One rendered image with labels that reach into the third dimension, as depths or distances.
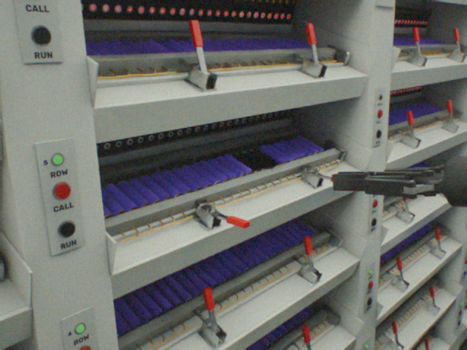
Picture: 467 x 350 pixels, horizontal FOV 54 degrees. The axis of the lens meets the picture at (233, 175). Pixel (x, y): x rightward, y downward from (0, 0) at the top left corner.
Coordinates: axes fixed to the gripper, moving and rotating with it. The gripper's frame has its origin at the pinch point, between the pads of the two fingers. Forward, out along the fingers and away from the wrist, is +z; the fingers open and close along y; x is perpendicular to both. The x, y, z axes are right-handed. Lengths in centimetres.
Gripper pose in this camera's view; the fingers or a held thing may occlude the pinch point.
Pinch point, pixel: (354, 181)
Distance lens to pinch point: 83.3
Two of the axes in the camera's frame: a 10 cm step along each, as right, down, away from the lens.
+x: -1.5, -9.8, -1.5
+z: -7.0, 0.0, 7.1
